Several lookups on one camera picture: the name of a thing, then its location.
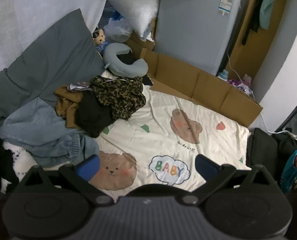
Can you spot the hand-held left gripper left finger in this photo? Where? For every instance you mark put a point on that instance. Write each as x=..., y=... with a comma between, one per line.
x=88, y=168

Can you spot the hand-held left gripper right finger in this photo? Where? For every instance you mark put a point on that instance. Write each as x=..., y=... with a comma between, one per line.
x=205, y=167

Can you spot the leopard print pants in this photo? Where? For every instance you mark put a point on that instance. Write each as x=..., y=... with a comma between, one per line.
x=118, y=95

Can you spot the brown garment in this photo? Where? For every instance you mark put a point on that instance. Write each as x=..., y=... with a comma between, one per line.
x=66, y=102

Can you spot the blue denim jeans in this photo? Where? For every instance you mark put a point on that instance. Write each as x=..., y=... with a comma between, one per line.
x=33, y=125

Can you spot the cream bear printed blanket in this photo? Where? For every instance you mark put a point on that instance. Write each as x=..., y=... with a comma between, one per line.
x=163, y=110

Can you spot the white fuzzy spotted rug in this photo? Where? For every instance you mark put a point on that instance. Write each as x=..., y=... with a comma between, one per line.
x=16, y=157

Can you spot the small patterned cloth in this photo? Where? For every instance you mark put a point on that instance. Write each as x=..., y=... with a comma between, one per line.
x=76, y=86

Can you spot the black bag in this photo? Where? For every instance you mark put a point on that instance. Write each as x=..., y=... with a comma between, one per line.
x=286, y=140

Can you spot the flattened cardboard box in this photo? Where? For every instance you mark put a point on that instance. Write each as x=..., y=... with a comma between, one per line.
x=201, y=80

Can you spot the purple cloth pile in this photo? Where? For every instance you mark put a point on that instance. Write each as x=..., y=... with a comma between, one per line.
x=238, y=85

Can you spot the colourful patterned bag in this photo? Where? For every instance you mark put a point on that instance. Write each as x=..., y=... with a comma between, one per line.
x=296, y=170

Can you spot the detergent bottle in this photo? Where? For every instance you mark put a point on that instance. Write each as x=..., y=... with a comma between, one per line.
x=223, y=75

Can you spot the dark grey storage unit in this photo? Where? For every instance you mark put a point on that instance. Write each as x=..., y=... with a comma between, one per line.
x=293, y=115

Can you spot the grey neck pillow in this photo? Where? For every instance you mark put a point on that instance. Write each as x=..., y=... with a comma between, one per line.
x=128, y=67

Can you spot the small plush toy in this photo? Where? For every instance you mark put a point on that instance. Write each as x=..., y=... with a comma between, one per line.
x=99, y=37

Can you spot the grey washing machine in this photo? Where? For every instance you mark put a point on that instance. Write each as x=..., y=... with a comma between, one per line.
x=188, y=30

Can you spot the clear plastic bag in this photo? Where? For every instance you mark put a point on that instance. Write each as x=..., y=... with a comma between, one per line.
x=118, y=30

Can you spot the black hanging garment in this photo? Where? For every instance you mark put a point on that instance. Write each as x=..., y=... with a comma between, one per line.
x=254, y=17

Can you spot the white blue label sticker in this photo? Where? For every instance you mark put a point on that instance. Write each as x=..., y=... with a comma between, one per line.
x=226, y=3

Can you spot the white fluffy pillow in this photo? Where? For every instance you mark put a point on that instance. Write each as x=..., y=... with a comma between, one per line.
x=138, y=7

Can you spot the white curtain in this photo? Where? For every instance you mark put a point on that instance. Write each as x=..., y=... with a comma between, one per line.
x=26, y=10

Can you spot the teal hanging garment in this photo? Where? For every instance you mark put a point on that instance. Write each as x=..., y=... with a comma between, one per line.
x=269, y=5

